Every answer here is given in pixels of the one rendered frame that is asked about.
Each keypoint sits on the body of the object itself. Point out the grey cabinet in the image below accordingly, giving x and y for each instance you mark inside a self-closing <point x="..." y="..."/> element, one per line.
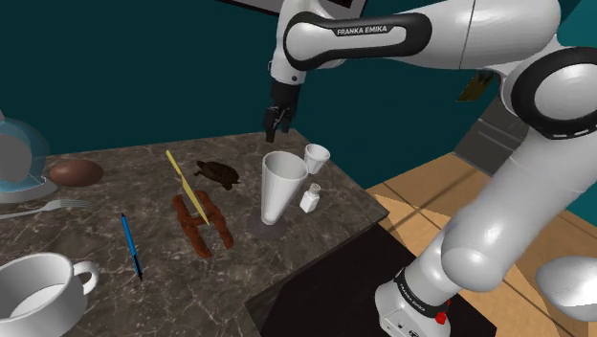
<point x="489" y="135"/>

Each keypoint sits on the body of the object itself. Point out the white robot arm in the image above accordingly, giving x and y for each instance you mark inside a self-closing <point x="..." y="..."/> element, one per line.
<point x="513" y="196"/>

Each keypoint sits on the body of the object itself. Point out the white salt shaker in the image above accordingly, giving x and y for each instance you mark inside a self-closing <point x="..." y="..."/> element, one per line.
<point x="309" y="198"/>

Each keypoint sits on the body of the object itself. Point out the brown egg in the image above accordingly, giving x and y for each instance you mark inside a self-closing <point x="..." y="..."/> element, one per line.
<point x="76" y="172"/>

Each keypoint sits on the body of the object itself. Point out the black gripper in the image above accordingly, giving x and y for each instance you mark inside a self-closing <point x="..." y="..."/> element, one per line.
<point x="285" y="97"/>

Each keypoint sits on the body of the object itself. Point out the blue glass dome on plate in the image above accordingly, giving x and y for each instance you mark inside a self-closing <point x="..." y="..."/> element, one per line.
<point x="18" y="158"/>

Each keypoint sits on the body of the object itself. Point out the black robot stand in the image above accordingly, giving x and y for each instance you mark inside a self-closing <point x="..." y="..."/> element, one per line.
<point x="345" y="289"/>

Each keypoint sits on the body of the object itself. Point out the small white fluted cup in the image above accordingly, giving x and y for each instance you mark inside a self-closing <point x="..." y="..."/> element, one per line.
<point x="316" y="158"/>

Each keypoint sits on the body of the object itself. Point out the silver fork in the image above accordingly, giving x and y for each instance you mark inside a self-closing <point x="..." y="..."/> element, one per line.
<point x="42" y="208"/>

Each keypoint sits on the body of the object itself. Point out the brown letter-shaped wooden piece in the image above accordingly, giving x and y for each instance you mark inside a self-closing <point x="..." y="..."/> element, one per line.
<point x="201" y="224"/>

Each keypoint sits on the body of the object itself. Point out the dark brown turtle figure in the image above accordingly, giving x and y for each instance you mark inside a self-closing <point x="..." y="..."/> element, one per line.
<point x="218" y="173"/>

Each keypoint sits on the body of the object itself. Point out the tall white cone vase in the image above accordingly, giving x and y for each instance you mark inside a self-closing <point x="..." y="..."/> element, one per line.
<point x="280" y="186"/>

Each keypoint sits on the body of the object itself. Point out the yellow knife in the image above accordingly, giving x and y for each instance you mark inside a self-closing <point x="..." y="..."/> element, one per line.
<point x="186" y="186"/>

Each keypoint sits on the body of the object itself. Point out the blue pen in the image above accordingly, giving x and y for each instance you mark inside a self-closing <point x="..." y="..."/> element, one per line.
<point x="131" y="246"/>

